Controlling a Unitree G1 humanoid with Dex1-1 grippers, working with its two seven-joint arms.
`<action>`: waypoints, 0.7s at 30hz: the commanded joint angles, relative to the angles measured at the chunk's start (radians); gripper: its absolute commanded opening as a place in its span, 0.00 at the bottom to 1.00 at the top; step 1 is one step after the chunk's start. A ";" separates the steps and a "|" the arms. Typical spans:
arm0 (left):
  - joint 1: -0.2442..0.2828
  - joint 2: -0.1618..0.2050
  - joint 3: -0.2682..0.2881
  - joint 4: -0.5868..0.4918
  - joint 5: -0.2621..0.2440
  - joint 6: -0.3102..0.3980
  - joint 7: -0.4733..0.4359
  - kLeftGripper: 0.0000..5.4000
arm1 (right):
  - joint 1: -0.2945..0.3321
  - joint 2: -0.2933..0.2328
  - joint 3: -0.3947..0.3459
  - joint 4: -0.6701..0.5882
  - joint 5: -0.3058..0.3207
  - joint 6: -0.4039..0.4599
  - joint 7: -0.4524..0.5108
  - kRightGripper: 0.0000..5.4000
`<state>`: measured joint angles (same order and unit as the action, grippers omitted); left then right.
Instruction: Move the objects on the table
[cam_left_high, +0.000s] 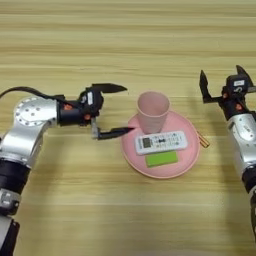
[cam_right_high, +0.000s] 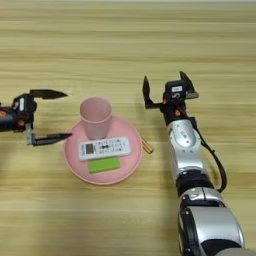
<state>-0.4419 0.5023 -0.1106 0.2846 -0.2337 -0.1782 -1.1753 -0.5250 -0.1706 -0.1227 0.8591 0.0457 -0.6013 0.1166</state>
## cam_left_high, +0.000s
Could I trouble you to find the pink plastic cup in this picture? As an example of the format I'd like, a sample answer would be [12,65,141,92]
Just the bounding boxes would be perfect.
[136,91,171,135]

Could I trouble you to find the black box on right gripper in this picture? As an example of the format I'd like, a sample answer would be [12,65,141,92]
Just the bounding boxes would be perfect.
[225,74,250,98]

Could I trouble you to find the green rectangular block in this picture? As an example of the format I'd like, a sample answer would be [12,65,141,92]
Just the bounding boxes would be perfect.
[144,150,179,168]

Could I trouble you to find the pink round plate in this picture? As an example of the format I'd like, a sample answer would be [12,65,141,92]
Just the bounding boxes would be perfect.
[120,110,201,180]

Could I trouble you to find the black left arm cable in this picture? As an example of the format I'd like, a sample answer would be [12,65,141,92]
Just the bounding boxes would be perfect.
[0,86,81,108]

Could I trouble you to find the small golden brown tube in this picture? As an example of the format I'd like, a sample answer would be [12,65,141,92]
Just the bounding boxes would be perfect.
[196,130,211,149]

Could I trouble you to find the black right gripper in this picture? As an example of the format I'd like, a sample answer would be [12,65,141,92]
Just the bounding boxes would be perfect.
[199,64,256,121]

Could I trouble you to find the white remote control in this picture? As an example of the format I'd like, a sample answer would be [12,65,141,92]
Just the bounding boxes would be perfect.
[134,130,189,156]

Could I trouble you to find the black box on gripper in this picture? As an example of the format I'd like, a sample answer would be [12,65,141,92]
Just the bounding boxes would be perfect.
[225,74,250,98]
[78,88,104,118]

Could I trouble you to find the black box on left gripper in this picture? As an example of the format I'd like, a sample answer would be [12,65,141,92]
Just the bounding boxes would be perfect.
[78,88,104,118]

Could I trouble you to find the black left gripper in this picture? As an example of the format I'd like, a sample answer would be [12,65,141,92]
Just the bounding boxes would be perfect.
[57,83,135,141]

